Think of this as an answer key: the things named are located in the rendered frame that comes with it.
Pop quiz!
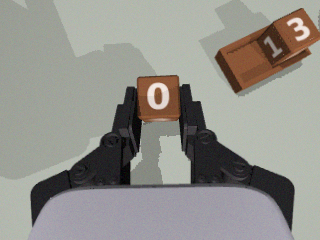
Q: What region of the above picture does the brown wooden tray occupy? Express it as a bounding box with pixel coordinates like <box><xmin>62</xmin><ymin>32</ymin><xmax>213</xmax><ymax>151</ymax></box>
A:
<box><xmin>215</xmin><ymin>25</ymin><xmax>312</xmax><ymax>94</ymax></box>

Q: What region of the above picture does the brown wooden number cube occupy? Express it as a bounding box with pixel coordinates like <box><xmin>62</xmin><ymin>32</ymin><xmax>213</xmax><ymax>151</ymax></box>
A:
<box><xmin>137</xmin><ymin>75</ymin><xmax>181</xmax><ymax>122</ymax></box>
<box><xmin>257</xmin><ymin>8</ymin><xmax>320</xmax><ymax>66</ymax></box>

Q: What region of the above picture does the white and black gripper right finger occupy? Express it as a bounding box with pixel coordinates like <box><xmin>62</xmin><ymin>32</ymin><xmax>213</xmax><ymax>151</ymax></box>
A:
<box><xmin>179</xmin><ymin>84</ymin><xmax>295</xmax><ymax>233</ymax></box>

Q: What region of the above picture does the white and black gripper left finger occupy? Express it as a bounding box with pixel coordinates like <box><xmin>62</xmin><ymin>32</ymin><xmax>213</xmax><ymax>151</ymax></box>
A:
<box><xmin>30</xmin><ymin>87</ymin><xmax>142</xmax><ymax>228</ymax></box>

